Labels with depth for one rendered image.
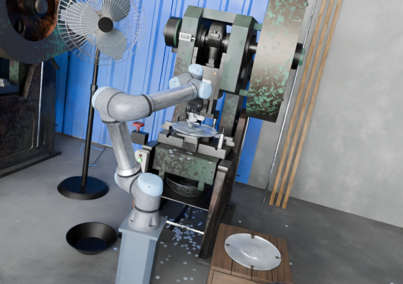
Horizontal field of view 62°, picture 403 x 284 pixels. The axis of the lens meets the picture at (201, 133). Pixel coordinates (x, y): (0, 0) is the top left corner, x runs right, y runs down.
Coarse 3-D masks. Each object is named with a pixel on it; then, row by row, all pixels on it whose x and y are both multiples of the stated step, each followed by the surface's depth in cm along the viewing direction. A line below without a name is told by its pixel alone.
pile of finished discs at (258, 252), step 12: (228, 240) 176; (240, 240) 178; (252, 240) 181; (264, 240) 183; (228, 252) 166; (240, 252) 168; (252, 252) 169; (264, 252) 172; (276, 252) 174; (252, 264) 160; (264, 264) 162; (276, 264) 164
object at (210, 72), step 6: (204, 66) 205; (210, 66) 208; (216, 66) 209; (204, 72) 205; (210, 72) 205; (216, 72) 204; (204, 78) 206; (210, 78) 205; (216, 78) 204; (210, 84) 206; (210, 96) 208; (204, 102) 206; (210, 102) 209; (216, 102) 220; (204, 108) 207; (210, 108) 209
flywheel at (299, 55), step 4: (300, 44) 193; (296, 48) 192; (300, 48) 191; (296, 52) 191; (300, 52) 191; (304, 52) 193; (296, 56) 191; (300, 56) 193; (296, 60) 192; (300, 60) 194; (292, 64) 194; (296, 64) 193; (300, 64) 196; (292, 68) 198; (296, 68) 198
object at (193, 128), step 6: (174, 126) 207; (180, 126) 209; (186, 126) 210; (192, 126) 212; (198, 126) 215; (204, 126) 221; (186, 132) 197; (192, 132) 201; (198, 132) 204; (204, 132) 207; (210, 132) 209; (216, 132) 212
